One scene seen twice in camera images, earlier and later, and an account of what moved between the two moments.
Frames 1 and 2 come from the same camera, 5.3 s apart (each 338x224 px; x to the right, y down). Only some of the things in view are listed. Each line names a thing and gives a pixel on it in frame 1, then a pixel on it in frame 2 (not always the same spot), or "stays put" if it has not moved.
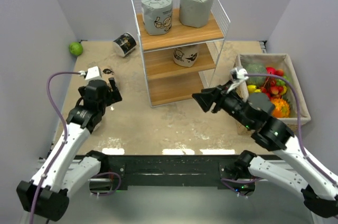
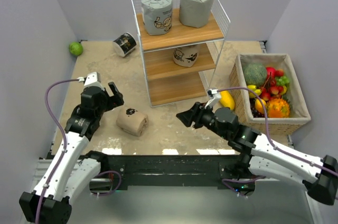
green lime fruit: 75,48 stays put
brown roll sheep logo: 106,73 -> 130,111
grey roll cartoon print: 157,8 stays put
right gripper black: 205,99 -> 190,115
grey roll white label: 196,3 stays put
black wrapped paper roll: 126,43 stays put
